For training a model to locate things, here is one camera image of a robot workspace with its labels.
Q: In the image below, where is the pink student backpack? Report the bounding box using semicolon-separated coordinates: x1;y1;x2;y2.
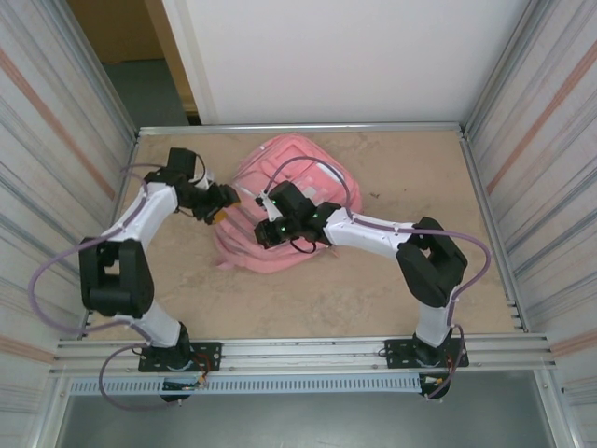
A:
212;133;364;275

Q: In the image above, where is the brown wooden door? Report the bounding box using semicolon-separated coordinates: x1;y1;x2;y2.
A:
67;0;201;114

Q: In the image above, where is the small green circuit board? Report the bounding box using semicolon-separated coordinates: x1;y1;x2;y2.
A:
160;376;209;391

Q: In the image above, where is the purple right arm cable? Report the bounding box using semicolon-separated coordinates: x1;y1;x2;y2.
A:
265;156;494;401

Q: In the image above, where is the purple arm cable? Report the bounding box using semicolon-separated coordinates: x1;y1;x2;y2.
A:
28;161;187;412
265;156;494;401

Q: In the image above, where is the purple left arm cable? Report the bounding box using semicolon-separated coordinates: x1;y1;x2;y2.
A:
28;161;187;412

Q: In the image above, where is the aluminium table side rail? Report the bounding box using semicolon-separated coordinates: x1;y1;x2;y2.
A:
82;130;142;340
459;129;531;333

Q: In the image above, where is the thin aluminium table rail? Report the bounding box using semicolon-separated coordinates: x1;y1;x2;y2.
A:
137;121;467;137

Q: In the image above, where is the aluminium frame post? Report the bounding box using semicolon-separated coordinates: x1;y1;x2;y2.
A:
58;0;141;141
464;0;548;136

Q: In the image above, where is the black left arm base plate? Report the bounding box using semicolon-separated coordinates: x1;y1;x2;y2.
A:
138;342;223;373

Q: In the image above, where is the wide aluminium mounting rail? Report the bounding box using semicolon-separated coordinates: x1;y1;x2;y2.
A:
49;333;559;377

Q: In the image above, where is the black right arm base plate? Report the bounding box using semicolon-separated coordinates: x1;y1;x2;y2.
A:
382;338;467;370

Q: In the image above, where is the grey slotted cable duct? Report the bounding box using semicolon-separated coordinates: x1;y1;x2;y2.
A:
64;376;423;396

